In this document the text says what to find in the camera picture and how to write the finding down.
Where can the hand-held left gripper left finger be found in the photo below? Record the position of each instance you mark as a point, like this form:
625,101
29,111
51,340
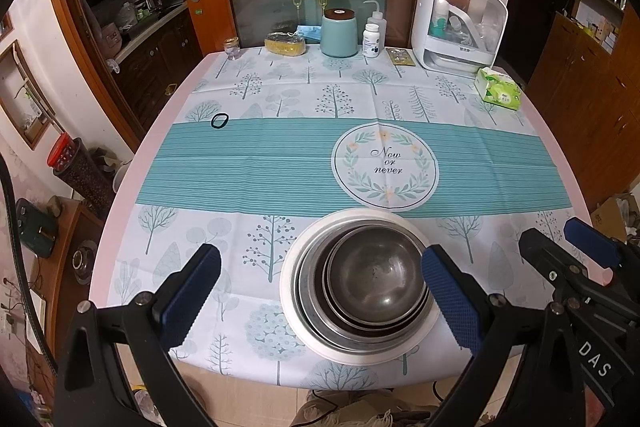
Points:
192,297

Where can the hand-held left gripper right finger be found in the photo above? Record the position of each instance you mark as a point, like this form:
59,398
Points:
450,302

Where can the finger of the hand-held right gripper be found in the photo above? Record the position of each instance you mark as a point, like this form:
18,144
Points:
542,252
590,241

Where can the small steel bowl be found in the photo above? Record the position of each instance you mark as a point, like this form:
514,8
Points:
375,272

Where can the large white plate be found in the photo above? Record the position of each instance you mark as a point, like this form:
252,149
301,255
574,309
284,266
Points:
287,297

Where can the pink steel-lined bowl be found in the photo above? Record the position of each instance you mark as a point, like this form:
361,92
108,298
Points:
345,330

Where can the large steel bowl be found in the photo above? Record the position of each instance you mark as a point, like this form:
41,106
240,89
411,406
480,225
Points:
306,302

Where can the cardboard box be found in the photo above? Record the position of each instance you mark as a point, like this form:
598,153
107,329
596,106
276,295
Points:
612,212

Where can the glass ashtray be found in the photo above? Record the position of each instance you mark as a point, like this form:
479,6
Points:
84,262

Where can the beige fringed cloth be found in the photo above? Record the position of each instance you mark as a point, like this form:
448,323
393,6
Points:
360,412

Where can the wooden side table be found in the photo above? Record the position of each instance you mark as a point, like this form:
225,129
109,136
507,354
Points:
67,227

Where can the wooden shelf cabinet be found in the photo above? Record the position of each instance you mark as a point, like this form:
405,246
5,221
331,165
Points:
580,97

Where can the tall jar with red lid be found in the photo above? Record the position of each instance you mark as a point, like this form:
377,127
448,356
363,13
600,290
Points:
85,182

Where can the green tissue pack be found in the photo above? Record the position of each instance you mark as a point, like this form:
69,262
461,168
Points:
497,91

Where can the dark green case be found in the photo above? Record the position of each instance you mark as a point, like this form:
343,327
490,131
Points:
35,229

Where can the wooden kitchen cabinet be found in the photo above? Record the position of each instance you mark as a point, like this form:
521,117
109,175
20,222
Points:
155,72

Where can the yellow packet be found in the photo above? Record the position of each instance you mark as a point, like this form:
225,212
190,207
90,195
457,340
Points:
400,57

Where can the small glass jar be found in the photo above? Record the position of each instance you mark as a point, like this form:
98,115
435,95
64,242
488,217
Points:
231,49

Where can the teal liquid bottle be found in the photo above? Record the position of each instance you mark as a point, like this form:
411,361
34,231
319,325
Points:
440,17

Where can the yellow sponge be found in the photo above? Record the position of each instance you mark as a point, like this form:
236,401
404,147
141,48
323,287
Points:
285,45

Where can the white pill bottle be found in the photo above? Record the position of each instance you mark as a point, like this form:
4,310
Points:
371,42

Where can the clear wash bottle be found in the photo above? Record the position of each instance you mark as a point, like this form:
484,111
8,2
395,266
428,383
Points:
378,24

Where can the blue face mask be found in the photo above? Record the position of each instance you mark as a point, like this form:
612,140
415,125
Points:
310,33

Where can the teal canister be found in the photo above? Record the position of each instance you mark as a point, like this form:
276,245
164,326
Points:
339,34

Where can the silver toaster oven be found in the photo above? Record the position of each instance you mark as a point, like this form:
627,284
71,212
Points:
150,2

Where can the wooden wall frame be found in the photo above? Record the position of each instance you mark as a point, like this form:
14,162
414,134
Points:
30,102

